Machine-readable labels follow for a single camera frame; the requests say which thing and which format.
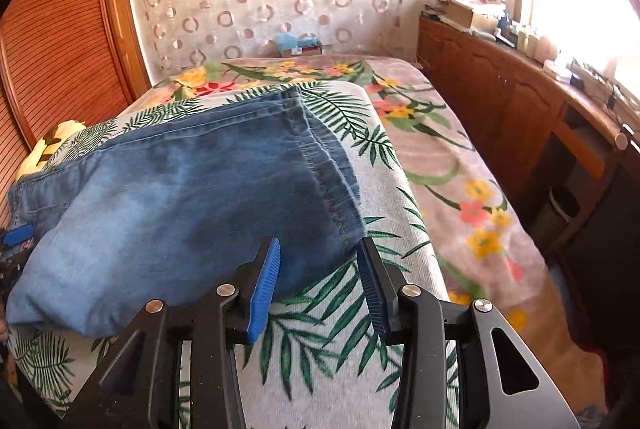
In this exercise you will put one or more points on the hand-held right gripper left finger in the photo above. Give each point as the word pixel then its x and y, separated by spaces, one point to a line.
pixel 264 289

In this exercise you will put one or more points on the palm leaf printed sheet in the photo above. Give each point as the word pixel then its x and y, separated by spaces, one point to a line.
pixel 325 349

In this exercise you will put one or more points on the cardboard box with blue cloth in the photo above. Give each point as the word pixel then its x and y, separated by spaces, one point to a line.
pixel 297 45

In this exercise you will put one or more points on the wooden louvered wardrobe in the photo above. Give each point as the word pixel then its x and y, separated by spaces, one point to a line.
pixel 60 34

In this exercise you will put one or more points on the yellow plush toy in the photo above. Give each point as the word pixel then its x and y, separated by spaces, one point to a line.
pixel 47 149

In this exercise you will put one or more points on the floral blanket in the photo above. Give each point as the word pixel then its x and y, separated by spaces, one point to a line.
pixel 450 169

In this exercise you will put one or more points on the blue denim pants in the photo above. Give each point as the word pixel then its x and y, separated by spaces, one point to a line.
pixel 175 209

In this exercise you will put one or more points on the dark waste bin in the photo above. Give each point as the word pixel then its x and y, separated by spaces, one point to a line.
pixel 564 209

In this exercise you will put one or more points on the wooden cabinet counter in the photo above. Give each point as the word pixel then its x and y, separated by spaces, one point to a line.
pixel 500 94

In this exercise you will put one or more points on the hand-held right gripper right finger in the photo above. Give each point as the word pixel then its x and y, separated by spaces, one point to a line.
pixel 375 289

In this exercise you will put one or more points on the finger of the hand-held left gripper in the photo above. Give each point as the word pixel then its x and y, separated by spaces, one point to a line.
pixel 16 235

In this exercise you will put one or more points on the white power strip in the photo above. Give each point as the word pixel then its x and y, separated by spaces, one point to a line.
pixel 595 81

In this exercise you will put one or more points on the group of small bottles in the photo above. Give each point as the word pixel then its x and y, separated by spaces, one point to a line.
pixel 530 41

